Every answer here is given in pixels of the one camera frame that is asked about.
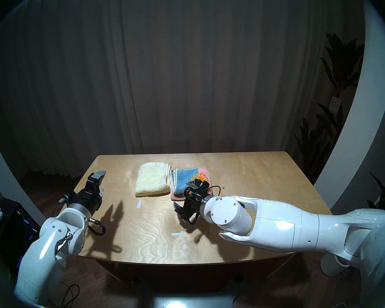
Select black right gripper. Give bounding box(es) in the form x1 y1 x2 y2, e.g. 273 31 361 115
174 178 212 225

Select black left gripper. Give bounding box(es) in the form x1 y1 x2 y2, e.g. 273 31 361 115
66 170 107 216

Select pink blue sun-print towel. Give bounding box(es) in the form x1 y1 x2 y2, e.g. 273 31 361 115
169 166 214 201

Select cream terry towel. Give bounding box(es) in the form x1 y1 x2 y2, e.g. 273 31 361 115
134 162 174 197

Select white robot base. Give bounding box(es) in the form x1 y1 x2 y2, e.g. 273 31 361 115
143 291 241 308

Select black computer case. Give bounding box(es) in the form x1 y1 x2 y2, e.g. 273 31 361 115
0 198 42 263

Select grey pleated curtain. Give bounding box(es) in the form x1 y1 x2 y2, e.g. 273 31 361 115
0 0 360 178

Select white round plant pot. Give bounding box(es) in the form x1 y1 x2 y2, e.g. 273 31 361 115
320 253 350 277

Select tall dark leafy plant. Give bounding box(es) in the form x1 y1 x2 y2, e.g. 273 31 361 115
292 33 366 178

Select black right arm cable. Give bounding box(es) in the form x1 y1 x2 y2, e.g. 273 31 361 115
201 185 222 199

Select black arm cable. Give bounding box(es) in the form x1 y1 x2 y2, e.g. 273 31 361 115
201 185 222 199
87 218 106 236

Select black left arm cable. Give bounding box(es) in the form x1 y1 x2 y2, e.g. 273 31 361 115
87 218 106 236

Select black floor cables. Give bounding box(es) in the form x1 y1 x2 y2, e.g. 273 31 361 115
48 282 81 308

